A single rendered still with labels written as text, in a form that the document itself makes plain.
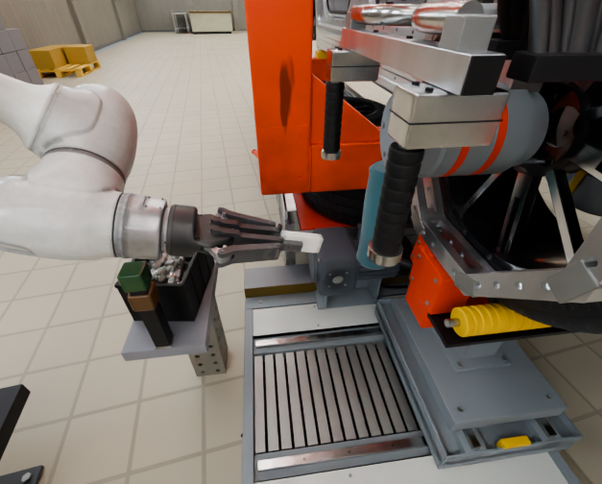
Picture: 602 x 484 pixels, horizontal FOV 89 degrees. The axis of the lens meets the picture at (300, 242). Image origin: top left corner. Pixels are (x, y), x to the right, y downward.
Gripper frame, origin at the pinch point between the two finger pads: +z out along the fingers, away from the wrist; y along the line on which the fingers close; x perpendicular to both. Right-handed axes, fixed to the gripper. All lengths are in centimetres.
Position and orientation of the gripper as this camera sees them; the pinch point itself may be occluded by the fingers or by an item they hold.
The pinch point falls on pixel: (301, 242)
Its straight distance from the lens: 50.4
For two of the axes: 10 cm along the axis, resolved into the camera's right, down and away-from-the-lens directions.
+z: 9.4, 0.9, 3.2
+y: -2.1, -5.9, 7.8
